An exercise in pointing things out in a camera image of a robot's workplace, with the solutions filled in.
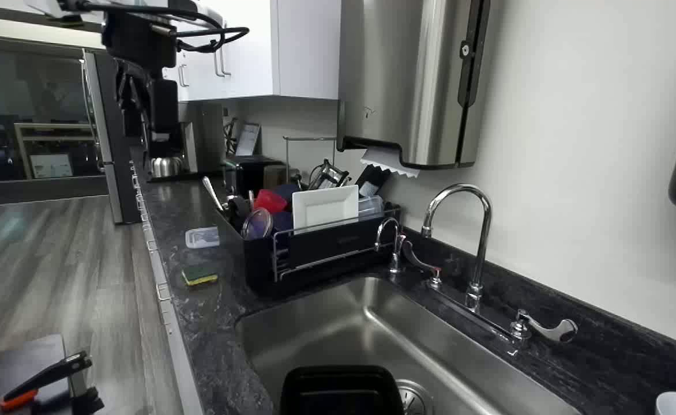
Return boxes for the chrome gooseneck faucet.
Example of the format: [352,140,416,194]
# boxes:
[420,181,582,357]

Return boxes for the stainless steel sink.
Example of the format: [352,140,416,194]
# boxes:
[236,273,586,415]

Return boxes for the black orange-handled tool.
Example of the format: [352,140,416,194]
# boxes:
[0,349,95,413]

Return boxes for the black robot stand platform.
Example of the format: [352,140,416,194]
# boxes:
[0,331,105,415]

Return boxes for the small chrome spout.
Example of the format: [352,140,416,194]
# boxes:
[371,214,413,282]

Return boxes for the black dish rack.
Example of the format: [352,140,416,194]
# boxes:
[243,202,402,301]

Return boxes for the white upper cabinet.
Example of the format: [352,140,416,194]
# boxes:
[162,0,343,104]

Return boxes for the small framed picture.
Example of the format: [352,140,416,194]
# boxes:
[231,120,262,159]

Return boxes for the clear bluish glass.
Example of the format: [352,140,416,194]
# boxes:
[239,204,275,241]

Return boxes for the stainless paper towel dispenser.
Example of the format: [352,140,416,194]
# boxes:
[337,0,494,171]

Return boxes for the black countertop appliance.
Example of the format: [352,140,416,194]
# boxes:
[231,155,288,197]

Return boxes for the white plastic container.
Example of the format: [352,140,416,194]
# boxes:
[290,181,363,233]

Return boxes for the chrome wire holder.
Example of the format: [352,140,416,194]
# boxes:
[304,157,351,190]

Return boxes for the steel coffee machine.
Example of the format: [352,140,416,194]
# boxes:
[135,99,203,180]

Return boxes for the green yellow sponge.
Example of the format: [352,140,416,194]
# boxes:
[180,262,221,291]

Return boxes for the steel coffee carafe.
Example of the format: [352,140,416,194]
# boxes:
[145,150,185,181]

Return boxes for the white paper towel sheet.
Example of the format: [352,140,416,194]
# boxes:
[360,148,423,180]

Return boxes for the wooden shelf unit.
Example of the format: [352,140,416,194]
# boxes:
[12,120,102,181]

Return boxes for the steel sink drain strainer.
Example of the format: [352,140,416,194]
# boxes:
[391,375,431,415]

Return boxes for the clear plastic container lid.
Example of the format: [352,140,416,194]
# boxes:
[181,223,221,250]

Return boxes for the red cup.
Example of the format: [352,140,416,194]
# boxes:
[251,186,290,217]

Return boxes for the dark door frame post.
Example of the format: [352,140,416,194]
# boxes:
[80,47,145,225]

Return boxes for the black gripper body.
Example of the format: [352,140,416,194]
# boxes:
[102,6,180,69]

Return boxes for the clear bluish plastic cup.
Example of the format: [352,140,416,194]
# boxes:
[354,194,388,221]

